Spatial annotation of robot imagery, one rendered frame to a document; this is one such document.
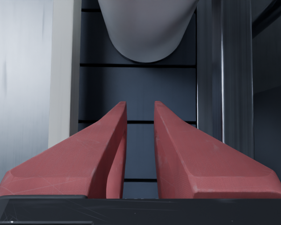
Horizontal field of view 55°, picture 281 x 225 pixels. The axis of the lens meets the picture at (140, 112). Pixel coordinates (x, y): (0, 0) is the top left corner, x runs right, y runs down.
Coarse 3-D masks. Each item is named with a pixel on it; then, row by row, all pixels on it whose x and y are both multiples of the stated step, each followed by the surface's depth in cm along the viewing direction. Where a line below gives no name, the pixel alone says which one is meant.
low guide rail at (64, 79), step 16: (64, 0) 15; (80, 0) 17; (64, 16) 15; (80, 16) 17; (64, 32) 15; (80, 32) 17; (64, 48) 15; (64, 64) 15; (64, 80) 15; (64, 96) 15; (64, 112) 15; (64, 128) 15; (48, 144) 15
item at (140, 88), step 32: (96, 0) 19; (96, 32) 19; (192, 32) 19; (96, 64) 19; (128, 64) 18; (160, 64) 18; (192, 64) 18; (96, 96) 18; (128, 96) 18; (160, 96) 18; (192, 96) 18; (128, 128) 18; (128, 160) 18; (128, 192) 18
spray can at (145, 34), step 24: (120, 0) 10; (144, 0) 9; (168, 0) 10; (192, 0) 11; (120, 24) 12; (144, 24) 12; (168, 24) 12; (120, 48) 17; (144, 48) 15; (168, 48) 16
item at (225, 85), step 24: (216, 0) 11; (240, 0) 10; (216, 24) 11; (240, 24) 10; (216, 48) 11; (240, 48) 10; (216, 72) 11; (240, 72) 10; (216, 96) 11; (240, 96) 10; (216, 120) 11; (240, 120) 10; (240, 144) 10
